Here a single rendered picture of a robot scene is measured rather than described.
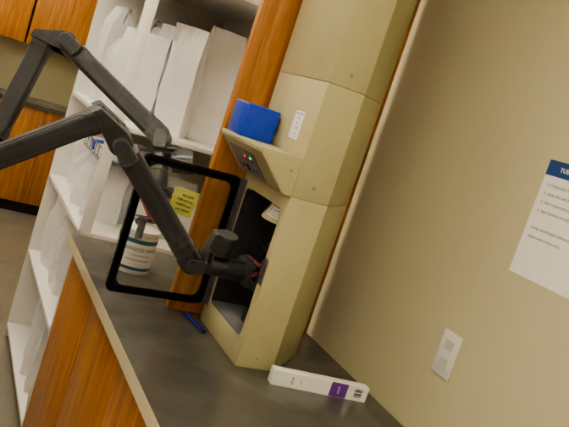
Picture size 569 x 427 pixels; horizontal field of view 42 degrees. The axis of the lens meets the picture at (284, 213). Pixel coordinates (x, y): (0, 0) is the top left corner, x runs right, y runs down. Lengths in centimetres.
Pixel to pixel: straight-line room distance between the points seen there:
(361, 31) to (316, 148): 31
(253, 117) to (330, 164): 26
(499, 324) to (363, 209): 73
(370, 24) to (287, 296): 73
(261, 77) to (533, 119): 78
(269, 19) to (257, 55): 11
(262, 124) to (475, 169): 58
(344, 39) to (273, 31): 37
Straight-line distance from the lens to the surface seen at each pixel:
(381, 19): 191
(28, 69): 227
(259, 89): 218
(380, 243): 225
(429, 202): 210
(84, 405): 225
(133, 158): 177
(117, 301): 219
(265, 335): 196
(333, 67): 186
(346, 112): 188
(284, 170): 184
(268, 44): 218
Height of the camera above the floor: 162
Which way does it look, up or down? 8 degrees down
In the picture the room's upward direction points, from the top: 18 degrees clockwise
